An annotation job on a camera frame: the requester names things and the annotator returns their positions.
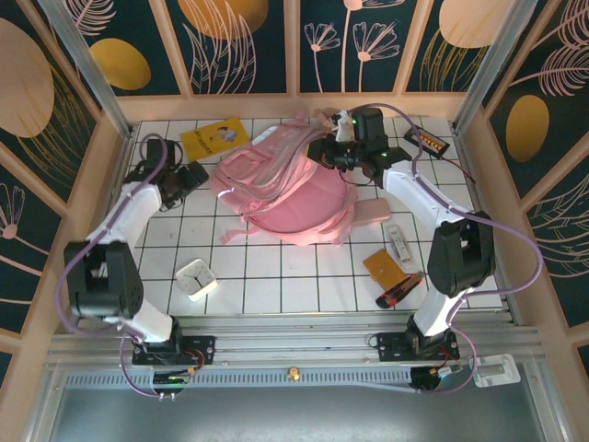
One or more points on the yellow book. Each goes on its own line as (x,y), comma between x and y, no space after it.
(211,138)

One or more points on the pink backpack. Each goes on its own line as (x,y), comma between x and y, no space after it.
(299,202)

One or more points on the pink rectangular pencil case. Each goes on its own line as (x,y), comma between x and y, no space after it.
(373,212)

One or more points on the white remote control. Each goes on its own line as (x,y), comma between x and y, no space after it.
(400,246)

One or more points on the yellow wallet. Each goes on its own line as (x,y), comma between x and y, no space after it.
(384,268)

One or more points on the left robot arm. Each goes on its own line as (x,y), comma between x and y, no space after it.
(133,212)

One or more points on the black charger board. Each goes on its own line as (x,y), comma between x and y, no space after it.
(426,139)

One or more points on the white square alarm clock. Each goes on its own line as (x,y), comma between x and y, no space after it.
(196,280)

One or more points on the red black utility knife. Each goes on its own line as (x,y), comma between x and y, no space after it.
(396,294)

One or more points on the black power connector module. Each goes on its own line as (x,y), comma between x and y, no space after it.
(432,380)
(170,381)

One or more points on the brass knob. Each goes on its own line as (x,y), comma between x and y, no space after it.
(292,374)

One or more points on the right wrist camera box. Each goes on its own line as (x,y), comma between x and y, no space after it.
(343,126)

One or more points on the left aluminium corner post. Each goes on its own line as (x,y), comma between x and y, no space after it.
(83,60)

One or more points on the aluminium corner post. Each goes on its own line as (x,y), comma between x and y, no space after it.
(83,60)
(497,60)

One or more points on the right aluminium corner post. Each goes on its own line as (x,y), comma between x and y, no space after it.
(497,60)

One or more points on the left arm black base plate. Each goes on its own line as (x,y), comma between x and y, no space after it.
(202,350)

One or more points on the aluminium extrusion rail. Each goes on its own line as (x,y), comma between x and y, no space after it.
(294,340)

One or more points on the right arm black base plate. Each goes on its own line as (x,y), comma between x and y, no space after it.
(391,345)

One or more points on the white plastic bracket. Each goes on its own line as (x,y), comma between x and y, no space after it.
(494,370)

